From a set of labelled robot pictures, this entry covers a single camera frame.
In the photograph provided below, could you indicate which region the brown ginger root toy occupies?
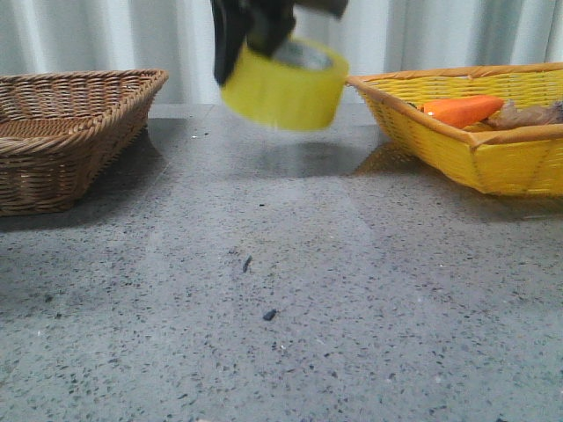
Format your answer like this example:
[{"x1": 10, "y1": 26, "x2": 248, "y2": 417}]
[{"x1": 484, "y1": 100, "x2": 562, "y2": 130}]

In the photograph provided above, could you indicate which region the orange toy carrot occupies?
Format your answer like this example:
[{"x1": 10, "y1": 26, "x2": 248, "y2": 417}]
[{"x1": 420, "y1": 95, "x2": 505, "y2": 129}]

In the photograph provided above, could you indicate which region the white pleated curtain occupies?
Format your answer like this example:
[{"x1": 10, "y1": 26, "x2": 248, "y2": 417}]
[{"x1": 1, "y1": 1, "x2": 562, "y2": 104}]

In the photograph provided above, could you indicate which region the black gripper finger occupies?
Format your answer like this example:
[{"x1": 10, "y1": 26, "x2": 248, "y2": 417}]
[
  {"x1": 246, "y1": 8, "x2": 296, "y2": 56},
  {"x1": 210, "y1": 0, "x2": 249, "y2": 84}
]

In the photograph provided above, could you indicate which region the yellow tape roll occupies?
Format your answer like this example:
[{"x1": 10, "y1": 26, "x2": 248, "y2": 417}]
[{"x1": 221, "y1": 38, "x2": 349, "y2": 131}]

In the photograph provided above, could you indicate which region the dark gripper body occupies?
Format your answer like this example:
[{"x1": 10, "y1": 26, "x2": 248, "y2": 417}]
[{"x1": 241, "y1": 0, "x2": 348, "y2": 18}]

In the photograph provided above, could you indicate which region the purple toy vegetable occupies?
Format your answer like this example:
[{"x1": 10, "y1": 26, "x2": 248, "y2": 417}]
[{"x1": 551, "y1": 101, "x2": 563, "y2": 120}]

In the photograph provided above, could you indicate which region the brown wicker basket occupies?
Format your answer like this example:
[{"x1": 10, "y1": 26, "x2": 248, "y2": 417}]
[{"x1": 1, "y1": 69, "x2": 168, "y2": 216}]

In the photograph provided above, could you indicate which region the yellow wicker basket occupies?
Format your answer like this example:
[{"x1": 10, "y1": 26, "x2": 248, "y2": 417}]
[{"x1": 347, "y1": 62, "x2": 562, "y2": 196}]

